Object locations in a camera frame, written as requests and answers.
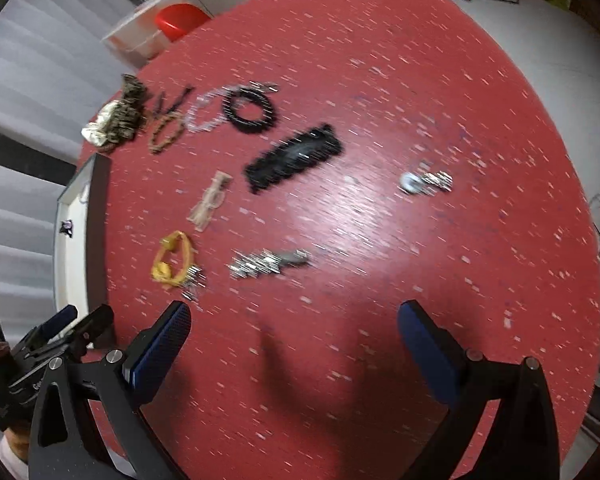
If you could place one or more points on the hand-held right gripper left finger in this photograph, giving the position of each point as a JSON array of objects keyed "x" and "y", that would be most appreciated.
[{"x": 162, "y": 352}]

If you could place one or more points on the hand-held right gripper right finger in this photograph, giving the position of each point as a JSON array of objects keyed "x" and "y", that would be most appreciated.
[{"x": 425, "y": 355}]

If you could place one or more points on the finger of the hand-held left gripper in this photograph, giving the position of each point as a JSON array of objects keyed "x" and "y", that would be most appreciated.
[
  {"x": 60, "y": 321},
  {"x": 94, "y": 326}
]

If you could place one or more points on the white shallow box tray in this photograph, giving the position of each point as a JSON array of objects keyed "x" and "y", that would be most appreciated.
[{"x": 75, "y": 265}]

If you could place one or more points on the silver star rhinestone hair clip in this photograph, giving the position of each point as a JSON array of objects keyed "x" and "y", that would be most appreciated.
[{"x": 260, "y": 262}]

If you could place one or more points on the silver disc star earring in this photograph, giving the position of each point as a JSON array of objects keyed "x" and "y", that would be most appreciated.
[{"x": 410, "y": 182}]

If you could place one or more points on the beige rabbit hair clip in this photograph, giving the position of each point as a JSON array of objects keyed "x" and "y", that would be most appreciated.
[{"x": 219, "y": 180}]

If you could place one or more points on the black crochet hair clip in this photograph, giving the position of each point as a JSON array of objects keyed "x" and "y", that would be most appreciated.
[{"x": 290, "y": 160}]

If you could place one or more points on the person's left forearm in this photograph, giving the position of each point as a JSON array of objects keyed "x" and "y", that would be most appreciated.
[{"x": 15, "y": 442}]

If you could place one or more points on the black claw hair clip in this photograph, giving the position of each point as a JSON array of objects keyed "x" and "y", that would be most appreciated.
[{"x": 67, "y": 227}]

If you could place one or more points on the cream polka dot scrunchie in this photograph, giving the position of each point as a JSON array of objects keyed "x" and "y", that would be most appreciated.
[{"x": 100, "y": 122}]

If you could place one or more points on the leopard print scrunchie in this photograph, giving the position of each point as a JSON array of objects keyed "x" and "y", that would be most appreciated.
[{"x": 130, "y": 100}]

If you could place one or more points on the small brown hair clip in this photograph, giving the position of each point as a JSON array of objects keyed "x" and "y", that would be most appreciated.
[{"x": 167, "y": 105}]

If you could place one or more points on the white curtain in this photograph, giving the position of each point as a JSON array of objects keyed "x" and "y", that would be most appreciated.
[{"x": 30, "y": 85}]

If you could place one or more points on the clear plastic container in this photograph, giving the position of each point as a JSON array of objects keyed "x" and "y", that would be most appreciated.
[{"x": 135, "y": 30}]

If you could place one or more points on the red plastic chair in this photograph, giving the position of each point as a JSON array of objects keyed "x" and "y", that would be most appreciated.
[{"x": 180, "y": 17}]

